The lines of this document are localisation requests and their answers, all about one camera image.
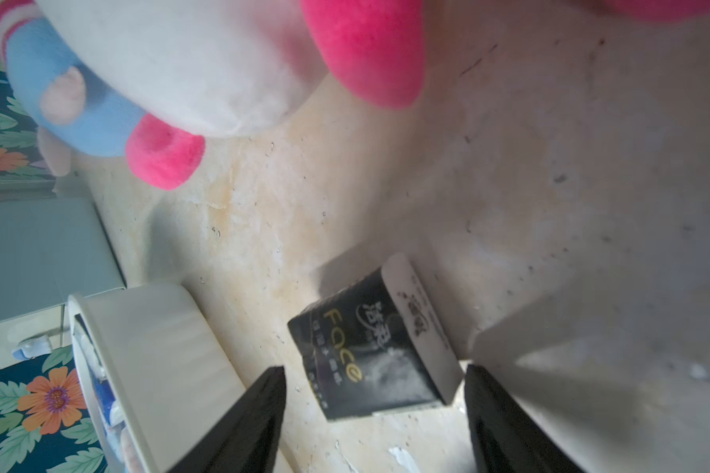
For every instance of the white pink plush toy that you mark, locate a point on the white pink plush toy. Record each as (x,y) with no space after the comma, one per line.
(219,69)

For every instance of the white plastic storage box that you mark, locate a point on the white plastic storage box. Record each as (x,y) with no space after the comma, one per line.
(166,367)

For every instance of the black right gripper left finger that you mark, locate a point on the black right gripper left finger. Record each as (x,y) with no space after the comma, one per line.
(246,438)

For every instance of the black Face tissue pack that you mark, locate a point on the black Face tissue pack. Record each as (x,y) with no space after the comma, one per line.
(377,347)

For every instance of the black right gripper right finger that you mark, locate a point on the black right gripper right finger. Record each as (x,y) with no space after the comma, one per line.
(503,436)

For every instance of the small blue-top drawer cabinet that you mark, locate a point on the small blue-top drawer cabinet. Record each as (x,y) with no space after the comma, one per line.
(50,249)

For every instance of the baby doll plush toy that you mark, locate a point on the baby doll plush toy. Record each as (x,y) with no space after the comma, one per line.
(74,109)

